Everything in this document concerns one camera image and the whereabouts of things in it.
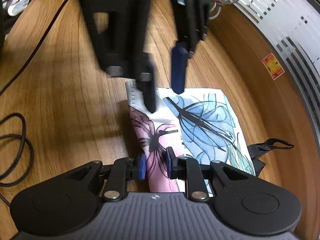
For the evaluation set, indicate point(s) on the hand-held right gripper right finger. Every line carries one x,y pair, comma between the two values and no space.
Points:
170,162

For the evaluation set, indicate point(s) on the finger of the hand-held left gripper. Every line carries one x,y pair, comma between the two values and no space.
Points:
178,67
147,92

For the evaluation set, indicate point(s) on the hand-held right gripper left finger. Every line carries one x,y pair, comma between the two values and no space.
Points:
143,167

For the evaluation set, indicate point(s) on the floral white shopping bag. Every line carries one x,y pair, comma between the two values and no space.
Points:
200,120

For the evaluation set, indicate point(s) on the red gold label sticker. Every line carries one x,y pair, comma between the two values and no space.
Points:
273,66

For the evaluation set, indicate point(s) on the striped glass partition with label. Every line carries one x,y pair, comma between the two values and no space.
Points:
287,30

